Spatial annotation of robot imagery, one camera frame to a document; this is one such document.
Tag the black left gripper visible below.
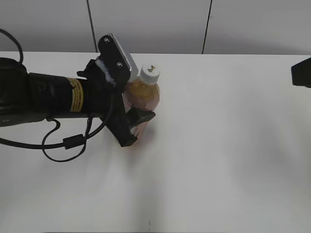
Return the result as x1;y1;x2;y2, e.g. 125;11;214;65
77;58;156;147

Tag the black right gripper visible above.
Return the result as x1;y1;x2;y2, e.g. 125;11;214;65
291;58;311;88

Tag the pink peach tea bottle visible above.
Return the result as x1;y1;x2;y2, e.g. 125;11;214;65
122;64;162;146

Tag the white bottle cap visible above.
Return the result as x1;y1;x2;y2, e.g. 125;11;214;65
139;63;161;85

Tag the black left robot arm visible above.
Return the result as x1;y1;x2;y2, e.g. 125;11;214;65
0;57;155;147

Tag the black cable with ferrite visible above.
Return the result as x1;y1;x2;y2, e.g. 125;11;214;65
0;29;122;162

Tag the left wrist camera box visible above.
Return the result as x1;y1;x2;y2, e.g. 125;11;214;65
98;33;138;85

